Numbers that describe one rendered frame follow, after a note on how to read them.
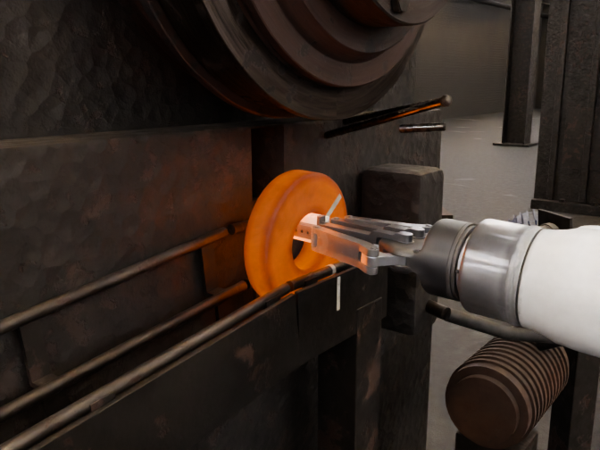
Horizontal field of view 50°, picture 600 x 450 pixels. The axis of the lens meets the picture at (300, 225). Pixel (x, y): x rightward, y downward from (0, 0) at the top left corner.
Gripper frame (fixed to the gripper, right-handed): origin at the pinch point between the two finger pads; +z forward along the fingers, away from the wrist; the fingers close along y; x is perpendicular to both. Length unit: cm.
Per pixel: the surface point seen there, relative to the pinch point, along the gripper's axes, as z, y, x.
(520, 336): -15.9, 33.1, -19.8
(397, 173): 0.3, 22.6, 3.1
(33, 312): 5.5, -29.1, -3.2
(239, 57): -2.0, -12.5, 17.9
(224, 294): 3.3, -8.6, -6.7
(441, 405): 24, 104, -78
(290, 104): -2.2, -5.3, 13.6
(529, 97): 249, 846, -21
